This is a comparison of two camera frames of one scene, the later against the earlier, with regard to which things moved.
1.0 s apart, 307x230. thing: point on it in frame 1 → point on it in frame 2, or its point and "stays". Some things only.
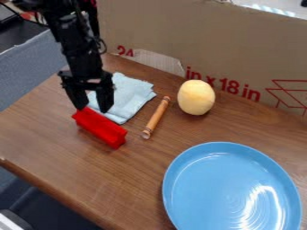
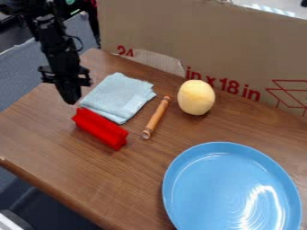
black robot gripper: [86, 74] → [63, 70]
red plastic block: [106, 130] stays
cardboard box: [246, 49] stays
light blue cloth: [133, 95] stays
